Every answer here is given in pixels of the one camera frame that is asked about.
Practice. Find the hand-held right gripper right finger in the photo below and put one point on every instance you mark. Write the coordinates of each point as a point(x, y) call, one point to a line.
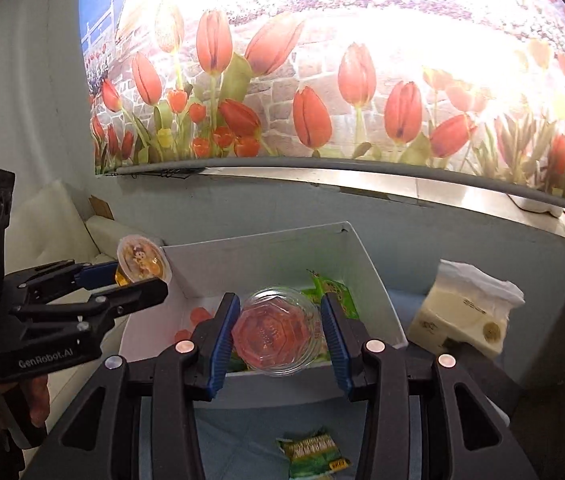
point(336, 345)

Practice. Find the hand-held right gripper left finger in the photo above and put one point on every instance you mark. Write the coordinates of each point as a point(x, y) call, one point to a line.
point(225, 340)

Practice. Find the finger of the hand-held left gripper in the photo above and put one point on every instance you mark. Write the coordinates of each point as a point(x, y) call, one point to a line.
point(132, 296)
point(97, 274)

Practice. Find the red jelly cup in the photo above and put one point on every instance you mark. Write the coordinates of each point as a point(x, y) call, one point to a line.
point(197, 316)
point(272, 332)

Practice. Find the orange jelly cup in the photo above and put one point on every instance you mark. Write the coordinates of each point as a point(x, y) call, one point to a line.
point(142, 258)

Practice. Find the white cardboard box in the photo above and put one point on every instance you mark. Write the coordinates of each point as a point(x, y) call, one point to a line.
point(262, 260)

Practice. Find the white sofa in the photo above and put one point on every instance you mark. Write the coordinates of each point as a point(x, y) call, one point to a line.
point(62, 220)

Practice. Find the brown cardboard scrap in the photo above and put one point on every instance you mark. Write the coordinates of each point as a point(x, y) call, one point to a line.
point(100, 206)

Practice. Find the olive green snack packet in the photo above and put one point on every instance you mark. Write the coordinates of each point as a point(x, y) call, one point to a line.
point(312, 455)

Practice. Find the cream tissue box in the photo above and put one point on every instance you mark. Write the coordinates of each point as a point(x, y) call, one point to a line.
point(452, 320)

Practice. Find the grey poster rod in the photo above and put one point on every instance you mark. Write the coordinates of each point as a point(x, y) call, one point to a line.
point(312, 163)

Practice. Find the tulip wall poster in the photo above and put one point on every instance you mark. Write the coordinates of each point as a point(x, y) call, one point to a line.
point(312, 85)

